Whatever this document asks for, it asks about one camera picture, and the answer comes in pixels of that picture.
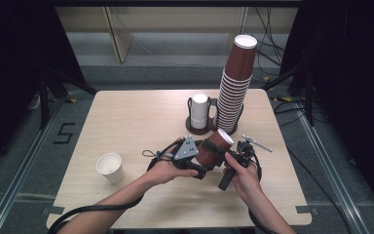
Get hanging black cables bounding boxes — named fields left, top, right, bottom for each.
left=254, top=6, right=289, bottom=83

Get person's left hand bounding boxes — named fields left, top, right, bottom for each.
left=144, top=136, right=200, bottom=187

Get white paper cup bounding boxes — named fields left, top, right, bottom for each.
left=94, top=151, right=126, bottom=185

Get beige wooden partition post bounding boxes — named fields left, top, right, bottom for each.
left=101, top=6, right=134, bottom=64

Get grey cord loop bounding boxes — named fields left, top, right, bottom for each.
left=141, top=149, right=173, bottom=160

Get stack of white cups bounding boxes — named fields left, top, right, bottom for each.
left=190, top=93, right=210, bottom=131

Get black metal stand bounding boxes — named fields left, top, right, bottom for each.
left=262, top=48, right=317, bottom=128
left=38, top=67, right=99, bottom=131

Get black floor cable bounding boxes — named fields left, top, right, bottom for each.
left=272, top=97, right=354, bottom=234

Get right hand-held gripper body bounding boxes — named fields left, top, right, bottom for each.
left=217, top=134, right=274, bottom=192

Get brown paper cup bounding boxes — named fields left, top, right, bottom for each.
left=195, top=128, right=235, bottom=169

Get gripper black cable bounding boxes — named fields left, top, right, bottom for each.
left=246, top=151, right=276, bottom=234
left=46, top=137, right=184, bottom=234

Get aluminium floor rail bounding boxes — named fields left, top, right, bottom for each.
left=295, top=105, right=374, bottom=234
left=0, top=93, right=70, bottom=234

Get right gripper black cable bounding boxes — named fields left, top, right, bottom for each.
left=246, top=151, right=276, bottom=234

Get person's right hand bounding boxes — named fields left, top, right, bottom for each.
left=223, top=151, right=264, bottom=210

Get black tape strip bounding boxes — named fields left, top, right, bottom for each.
left=42, top=205, right=65, bottom=215
left=294, top=205, right=319, bottom=215

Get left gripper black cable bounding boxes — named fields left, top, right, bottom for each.
left=46, top=137, right=184, bottom=234

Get dark brown cup holder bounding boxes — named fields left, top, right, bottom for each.
left=185, top=97, right=244, bottom=137

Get stack of brown cups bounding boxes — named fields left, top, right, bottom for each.
left=212, top=34, right=259, bottom=135

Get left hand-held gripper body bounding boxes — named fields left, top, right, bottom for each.
left=171, top=135, right=206, bottom=174

